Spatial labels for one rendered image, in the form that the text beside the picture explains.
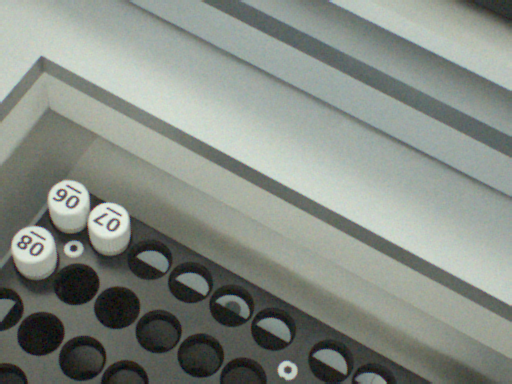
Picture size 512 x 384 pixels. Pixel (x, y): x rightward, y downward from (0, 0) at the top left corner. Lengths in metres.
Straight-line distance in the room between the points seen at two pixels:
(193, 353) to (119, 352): 0.04
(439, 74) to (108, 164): 0.18
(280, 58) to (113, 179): 0.13
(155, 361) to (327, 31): 0.11
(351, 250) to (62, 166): 0.14
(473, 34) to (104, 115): 0.11
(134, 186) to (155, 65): 0.11
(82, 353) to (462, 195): 0.13
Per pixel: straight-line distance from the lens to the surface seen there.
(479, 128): 0.26
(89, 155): 0.39
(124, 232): 0.29
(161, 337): 0.32
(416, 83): 0.25
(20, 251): 0.29
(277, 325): 0.35
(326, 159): 0.26
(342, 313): 0.36
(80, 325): 0.29
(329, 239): 0.27
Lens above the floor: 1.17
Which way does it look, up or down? 61 degrees down
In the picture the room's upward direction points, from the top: 11 degrees clockwise
